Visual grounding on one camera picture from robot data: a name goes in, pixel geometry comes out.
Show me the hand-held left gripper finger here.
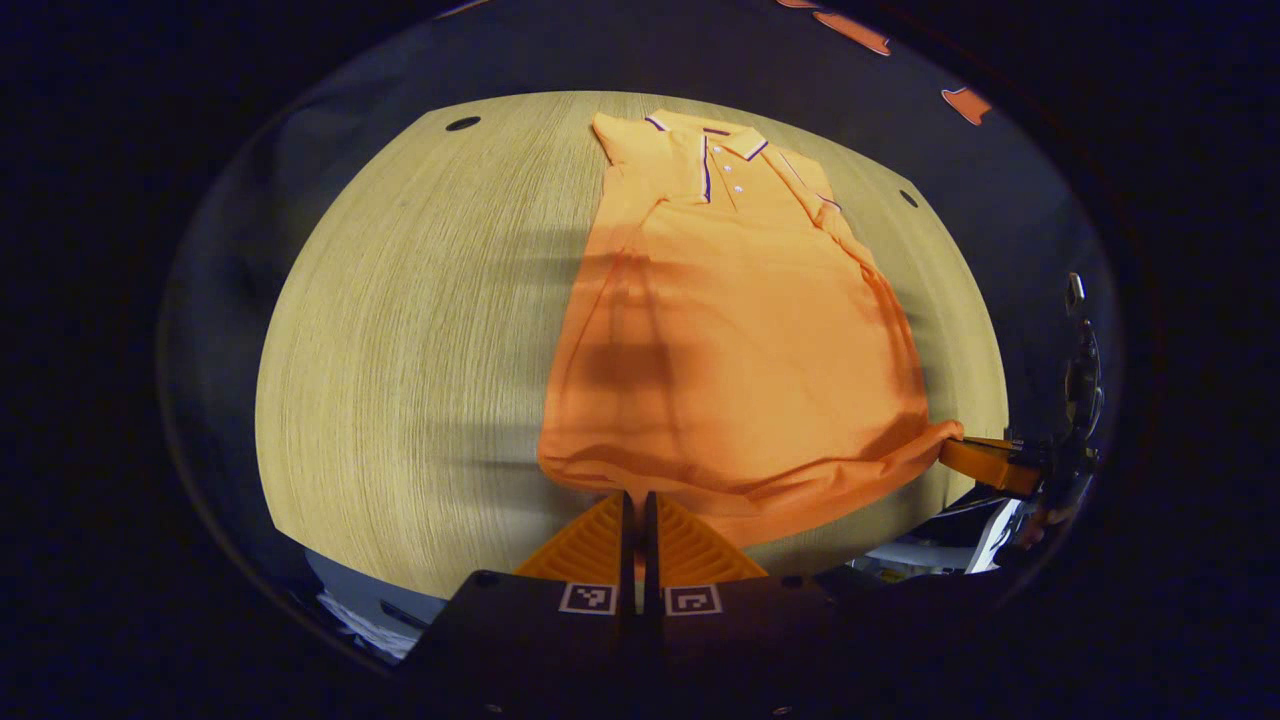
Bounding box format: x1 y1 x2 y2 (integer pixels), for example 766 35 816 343
400 490 638 720
643 490 881 720

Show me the orange T-shirt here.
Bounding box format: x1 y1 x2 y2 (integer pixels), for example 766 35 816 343
537 108 966 551

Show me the pile of white papers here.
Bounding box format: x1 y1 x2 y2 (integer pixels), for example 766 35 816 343
860 495 1023 583

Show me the white crumpled sheet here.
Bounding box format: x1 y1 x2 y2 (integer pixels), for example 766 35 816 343
315 585 431 663

